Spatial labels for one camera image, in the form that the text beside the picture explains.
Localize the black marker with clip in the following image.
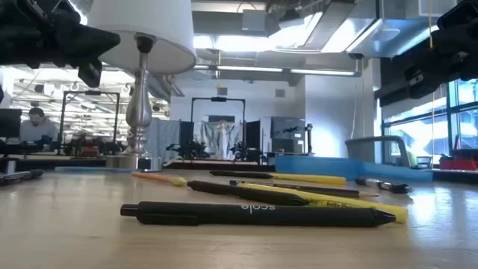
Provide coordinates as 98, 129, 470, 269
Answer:
353, 177, 413, 195

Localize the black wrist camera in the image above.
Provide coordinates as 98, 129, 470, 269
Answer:
77, 58, 103, 89
403, 59, 451, 100

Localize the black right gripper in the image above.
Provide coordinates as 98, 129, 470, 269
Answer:
430, 0, 478, 81

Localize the grey fabric panel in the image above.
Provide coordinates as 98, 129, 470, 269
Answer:
145, 118, 181, 162

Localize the blue ruler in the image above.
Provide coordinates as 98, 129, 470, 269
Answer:
54, 166, 132, 173

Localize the yellow brite liner highlighter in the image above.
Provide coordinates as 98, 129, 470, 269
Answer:
237, 182, 409, 225

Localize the red bin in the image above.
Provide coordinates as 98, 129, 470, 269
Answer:
438, 148, 478, 172

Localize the yellow paintbrush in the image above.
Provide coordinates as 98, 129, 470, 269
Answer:
130, 170, 188, 188

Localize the crumpled silver cloth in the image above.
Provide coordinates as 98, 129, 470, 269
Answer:
200, 120, 244, 161

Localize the blue plastic pencil box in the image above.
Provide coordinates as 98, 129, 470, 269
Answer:
274, 155, 434, 184

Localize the silver ventilation duct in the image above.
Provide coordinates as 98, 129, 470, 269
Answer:
267, 0, 459, 60

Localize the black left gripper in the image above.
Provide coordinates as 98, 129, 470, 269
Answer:
0, 0, 121, 70

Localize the white shade silver table lamp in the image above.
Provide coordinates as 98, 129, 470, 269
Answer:
86, 0, 198, 173

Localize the grey office chair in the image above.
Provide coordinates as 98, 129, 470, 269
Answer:
344, 134, 412, 168

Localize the plain black pen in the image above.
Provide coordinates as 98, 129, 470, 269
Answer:
186, 180, 310, 207

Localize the black pencil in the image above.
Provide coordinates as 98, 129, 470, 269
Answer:
229, 179, 379, 199

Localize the black background rig frame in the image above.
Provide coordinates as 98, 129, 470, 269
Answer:
58, 90, 121, 155
190, 96, 247, 158

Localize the long ceiling light fixture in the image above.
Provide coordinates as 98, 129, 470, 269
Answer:
193, 64, 362, 78

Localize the black pen with scale print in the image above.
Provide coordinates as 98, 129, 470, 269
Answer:
119, 200, 397, 228

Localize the silver metal post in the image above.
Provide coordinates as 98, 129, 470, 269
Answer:
4, 157, 19, 175

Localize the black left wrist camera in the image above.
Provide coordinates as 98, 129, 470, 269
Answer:
77, 58, 103, 89

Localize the yellow highlighter with black cap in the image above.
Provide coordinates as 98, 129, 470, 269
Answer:
208, 170, 347, 186

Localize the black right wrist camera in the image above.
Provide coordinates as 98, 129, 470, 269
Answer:
403, 59, 451, 100

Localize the dark grey cabinet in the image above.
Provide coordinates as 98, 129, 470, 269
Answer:
269, 115, 308, 155

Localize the black monitor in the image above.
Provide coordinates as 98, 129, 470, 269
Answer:
0, 108, 23, 139

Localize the yellow hanging cable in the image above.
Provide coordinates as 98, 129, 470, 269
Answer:
427, 0, 437, 165

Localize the person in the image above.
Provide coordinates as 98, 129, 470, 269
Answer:
18, 107, 60, 143

